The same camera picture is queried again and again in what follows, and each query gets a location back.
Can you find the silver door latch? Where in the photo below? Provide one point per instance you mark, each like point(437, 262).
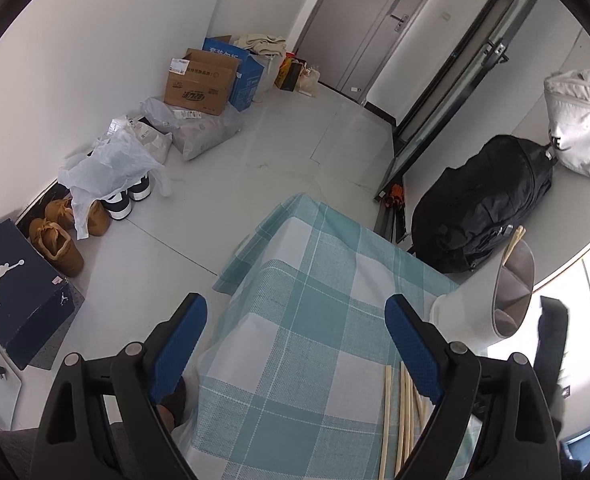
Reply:
point(496, 52)

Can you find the black yellow bag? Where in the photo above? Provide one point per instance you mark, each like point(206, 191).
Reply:
point(287, 75)

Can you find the dark shoe mat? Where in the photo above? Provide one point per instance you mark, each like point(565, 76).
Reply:
point(37, 205)

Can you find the bundle of wooden chopsticks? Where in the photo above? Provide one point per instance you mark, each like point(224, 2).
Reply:
point(405, 425)

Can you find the white parcel bag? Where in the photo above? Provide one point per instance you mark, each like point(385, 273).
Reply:
point(147, 137)

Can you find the white grey utensil holder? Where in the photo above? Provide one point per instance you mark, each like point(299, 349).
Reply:
point(470, 315)

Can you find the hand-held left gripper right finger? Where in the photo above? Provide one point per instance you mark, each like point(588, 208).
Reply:
point(415, 350)

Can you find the tan paper bag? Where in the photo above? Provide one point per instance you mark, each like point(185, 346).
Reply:
point(309, 81)

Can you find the black white sneaker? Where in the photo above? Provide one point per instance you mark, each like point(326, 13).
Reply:
point(117, 205)
point(140, 189)

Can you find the grey parcel bag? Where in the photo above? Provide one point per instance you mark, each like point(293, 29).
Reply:
point(200, 130)

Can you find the black framed glass door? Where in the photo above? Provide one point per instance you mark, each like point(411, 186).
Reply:
point(455, 90)

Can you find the long wooden chopstick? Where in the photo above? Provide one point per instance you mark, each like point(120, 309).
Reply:
point(512, 243)
point(518, 242)

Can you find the beige cloth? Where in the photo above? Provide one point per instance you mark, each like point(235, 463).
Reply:
point(260, 44)

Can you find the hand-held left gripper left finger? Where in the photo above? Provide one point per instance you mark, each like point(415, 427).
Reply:
point(175, 355)

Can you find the blue carton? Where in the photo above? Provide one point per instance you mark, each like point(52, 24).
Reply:
point(247, 82)

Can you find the white plastic bag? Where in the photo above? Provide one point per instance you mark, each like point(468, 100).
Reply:
point(110, 165)

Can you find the orange tool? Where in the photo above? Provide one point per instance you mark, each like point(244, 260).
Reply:
point(394, 196)

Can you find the translucent plastic bag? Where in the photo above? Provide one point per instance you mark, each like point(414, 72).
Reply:
point(270, 72)

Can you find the black backpack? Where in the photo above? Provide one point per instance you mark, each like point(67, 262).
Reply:
point(480, 200)

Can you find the navy shoe box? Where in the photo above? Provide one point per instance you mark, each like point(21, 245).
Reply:
point(15, 295)

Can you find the teal checked tablecloth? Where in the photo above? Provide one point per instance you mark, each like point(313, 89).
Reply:
point(300, 310)

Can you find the brown cardboard box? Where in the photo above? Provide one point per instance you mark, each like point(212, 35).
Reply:
point(200, 85)

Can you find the grey brown door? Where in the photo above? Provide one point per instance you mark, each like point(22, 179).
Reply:
point(355, 20)

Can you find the white hanging bag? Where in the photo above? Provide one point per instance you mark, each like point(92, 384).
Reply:
point(575, 120)

